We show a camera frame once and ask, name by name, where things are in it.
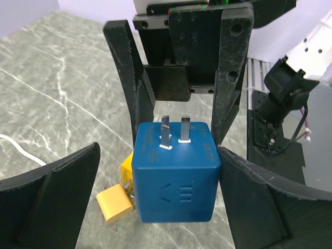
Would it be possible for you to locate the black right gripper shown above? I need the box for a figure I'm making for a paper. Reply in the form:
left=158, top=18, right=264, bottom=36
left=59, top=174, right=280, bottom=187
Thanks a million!
left=103, top=1, right=254, bottom=145

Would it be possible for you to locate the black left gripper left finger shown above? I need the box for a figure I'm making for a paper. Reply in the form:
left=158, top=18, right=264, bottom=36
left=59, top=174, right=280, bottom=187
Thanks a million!
left=1, top=142, right=101, bottom=248

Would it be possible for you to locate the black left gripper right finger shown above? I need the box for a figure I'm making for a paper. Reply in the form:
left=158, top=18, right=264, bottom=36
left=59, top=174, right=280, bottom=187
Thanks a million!
left=218, top=147, right=331, bottom=248

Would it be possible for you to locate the blue cube socket adapter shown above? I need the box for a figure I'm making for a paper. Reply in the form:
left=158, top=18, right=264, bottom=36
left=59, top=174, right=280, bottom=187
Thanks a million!
left=132, top=118, right=222, bottom=223

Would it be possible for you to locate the small orange plug adapter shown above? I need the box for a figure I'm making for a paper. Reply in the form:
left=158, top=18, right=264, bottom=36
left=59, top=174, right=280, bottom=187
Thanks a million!
left=96, top=184, right=134, bottom=224

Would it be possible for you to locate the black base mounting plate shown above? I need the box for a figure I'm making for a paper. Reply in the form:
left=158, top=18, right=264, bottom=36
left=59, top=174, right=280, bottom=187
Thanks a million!
left=246, top=90, right=306, bottom=184

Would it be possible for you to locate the yellow cube socket adapter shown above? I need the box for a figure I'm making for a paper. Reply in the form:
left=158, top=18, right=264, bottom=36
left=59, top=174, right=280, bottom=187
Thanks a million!
left=120, top=153, right=134, bottom=195

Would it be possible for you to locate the white power strip cable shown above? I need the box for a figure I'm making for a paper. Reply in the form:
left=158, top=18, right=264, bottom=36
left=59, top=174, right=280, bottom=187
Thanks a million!
left=0, top=133, right=47, bottom=167

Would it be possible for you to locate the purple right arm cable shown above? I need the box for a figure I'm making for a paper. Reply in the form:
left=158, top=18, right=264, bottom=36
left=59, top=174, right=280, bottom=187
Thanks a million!
left=299, top=103, right=312, bottom=142

